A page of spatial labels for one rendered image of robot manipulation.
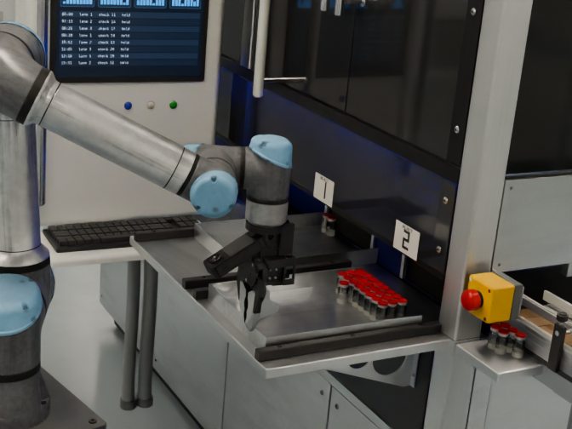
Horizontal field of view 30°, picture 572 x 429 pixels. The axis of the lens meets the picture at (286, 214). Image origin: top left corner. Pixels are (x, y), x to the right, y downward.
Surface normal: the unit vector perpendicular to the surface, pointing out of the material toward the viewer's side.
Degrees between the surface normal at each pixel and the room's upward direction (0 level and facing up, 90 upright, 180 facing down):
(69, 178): 90
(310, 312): 0
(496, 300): 90
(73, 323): 0
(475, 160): 90
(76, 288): 0
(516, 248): 90
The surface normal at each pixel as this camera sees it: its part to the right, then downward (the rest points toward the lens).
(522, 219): 0.47, 0.32
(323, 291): 0.08, -0.94
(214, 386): -0.88, 0.07
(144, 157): 0.12, 0.25
